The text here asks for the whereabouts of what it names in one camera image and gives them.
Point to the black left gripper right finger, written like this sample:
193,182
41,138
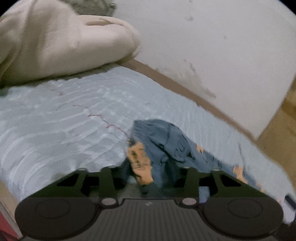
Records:
230,206

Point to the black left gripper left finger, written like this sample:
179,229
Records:
71,204

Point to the blue pants with orange trucks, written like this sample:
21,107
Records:
159,151

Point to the light blue bed cover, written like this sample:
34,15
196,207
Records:
51,128

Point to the brown wooden wardrobe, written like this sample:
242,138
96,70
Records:
278,139

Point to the cream rolled blanket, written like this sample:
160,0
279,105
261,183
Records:
42,39

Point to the metal bed headboard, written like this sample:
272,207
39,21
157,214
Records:
92,7

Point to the brown wooden bed frame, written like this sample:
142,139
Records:
179,89

